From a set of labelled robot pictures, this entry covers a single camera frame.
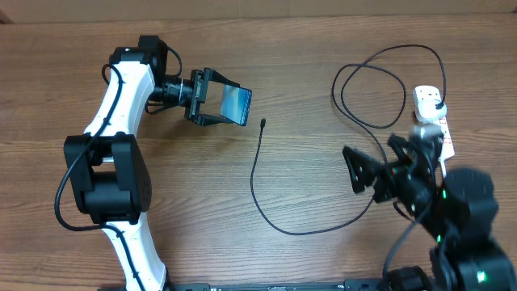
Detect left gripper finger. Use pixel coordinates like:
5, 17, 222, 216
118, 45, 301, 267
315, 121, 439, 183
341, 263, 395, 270
200, 114, 233, 126
204, 67, 240, 89

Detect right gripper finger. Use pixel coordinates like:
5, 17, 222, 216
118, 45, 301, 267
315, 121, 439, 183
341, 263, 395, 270
343, 146, 381, 194
387, 133, 412, 160

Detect Samsung Galaxy smartphone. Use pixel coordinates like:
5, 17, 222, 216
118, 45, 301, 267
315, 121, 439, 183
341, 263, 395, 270
220, 85, 252, 126

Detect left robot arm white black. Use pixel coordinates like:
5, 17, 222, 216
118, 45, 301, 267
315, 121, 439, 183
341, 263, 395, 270
54, 35, 252, 290

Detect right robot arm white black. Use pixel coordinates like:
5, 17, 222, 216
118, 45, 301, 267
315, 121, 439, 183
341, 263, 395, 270
343, 133, 516, 291

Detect white charger plug adapter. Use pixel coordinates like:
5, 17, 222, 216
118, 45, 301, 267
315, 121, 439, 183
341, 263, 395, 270
415, 100, 448, 123

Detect white power strip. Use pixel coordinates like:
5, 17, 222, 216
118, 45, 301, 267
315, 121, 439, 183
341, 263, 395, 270
412, 85, 456, 163

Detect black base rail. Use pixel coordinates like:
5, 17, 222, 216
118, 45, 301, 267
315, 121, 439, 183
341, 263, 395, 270
96, 277, 389, 291

